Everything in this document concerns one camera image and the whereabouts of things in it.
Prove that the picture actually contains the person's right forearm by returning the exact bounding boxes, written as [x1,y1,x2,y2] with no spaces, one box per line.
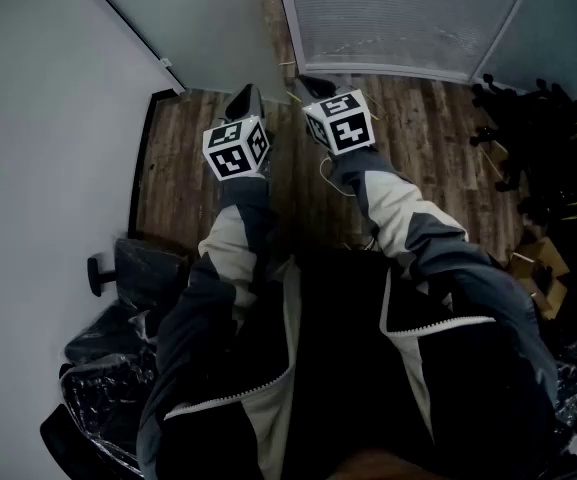
[327,145,494,279]

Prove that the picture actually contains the frosted glass side panel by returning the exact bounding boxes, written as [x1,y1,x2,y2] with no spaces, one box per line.
[472,0,577,103]

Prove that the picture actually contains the yellow floor cable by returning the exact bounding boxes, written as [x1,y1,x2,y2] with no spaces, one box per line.
[317,155,358,198]
[278,59,303,105]

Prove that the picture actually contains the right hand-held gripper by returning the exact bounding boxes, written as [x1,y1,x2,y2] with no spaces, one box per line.
[297,74,377,157]

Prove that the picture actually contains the pile of black chair bases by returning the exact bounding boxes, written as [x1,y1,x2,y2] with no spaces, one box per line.
[469,72,577,269]

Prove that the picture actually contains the person's left forearm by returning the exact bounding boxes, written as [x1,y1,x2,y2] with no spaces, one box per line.
[195,173,282,314]

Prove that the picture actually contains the brown cardboard box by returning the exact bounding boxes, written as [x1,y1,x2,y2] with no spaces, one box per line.
[503,236,571,322]

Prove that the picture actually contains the frosted glass door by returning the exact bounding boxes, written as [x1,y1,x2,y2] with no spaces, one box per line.
[78,0,293,105]

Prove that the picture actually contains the glass partition with blinds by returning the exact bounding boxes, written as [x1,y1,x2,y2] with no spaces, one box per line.
[273,0,540,85]

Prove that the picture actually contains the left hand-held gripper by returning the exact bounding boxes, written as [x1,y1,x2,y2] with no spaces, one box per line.
[201,83,272,182]

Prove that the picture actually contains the person's black grey jacket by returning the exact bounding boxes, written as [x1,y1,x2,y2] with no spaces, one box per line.
[135,247,560,480]

